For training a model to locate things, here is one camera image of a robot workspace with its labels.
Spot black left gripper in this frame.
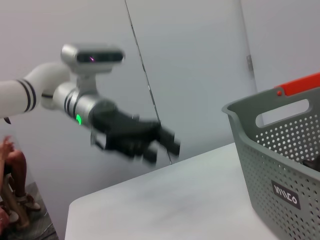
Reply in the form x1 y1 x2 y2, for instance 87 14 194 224
90 99 182 166

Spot grey perforated storage bin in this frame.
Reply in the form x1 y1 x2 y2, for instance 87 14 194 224
221 86 320 240

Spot seated person bare arms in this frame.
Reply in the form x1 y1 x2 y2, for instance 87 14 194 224
0 134 42 213

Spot dark clay teapot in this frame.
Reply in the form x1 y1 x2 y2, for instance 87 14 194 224
301 154 320 173

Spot wooden stool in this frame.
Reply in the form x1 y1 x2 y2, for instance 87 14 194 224
0 172 31 231

